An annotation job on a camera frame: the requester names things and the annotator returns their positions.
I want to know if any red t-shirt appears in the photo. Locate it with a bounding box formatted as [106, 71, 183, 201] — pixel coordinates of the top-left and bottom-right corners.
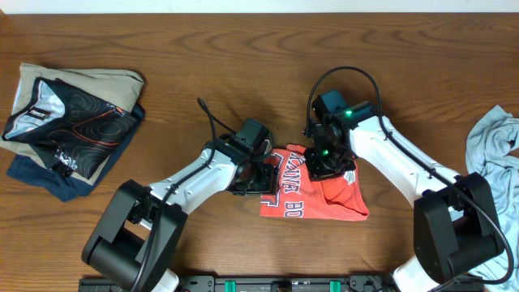
[259, 144, 370, 221]

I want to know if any light blue t-shirt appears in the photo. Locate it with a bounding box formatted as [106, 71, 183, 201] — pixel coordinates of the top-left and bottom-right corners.
[465, 105, 518, 292]

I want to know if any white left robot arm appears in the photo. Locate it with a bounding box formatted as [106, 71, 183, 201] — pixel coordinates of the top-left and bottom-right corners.
[81, 135, 275, 291]

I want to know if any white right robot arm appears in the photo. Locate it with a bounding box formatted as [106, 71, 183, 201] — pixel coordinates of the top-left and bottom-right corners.
[305, 100, 511, 291]

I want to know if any folded beige shirt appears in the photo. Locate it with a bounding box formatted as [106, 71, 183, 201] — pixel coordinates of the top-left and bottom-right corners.
[1, 63, 144, 184]

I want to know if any folded black patterned shirt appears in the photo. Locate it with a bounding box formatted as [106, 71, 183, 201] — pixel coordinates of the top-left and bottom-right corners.
[2, 77, 139, 179]

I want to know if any folded navy blue shirt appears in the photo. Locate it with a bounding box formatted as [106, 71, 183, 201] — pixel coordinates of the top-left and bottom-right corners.
[6, 104, 145, 202]

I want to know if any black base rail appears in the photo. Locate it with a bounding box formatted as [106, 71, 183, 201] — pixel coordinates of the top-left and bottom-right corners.
[78, 273, 486, 292]

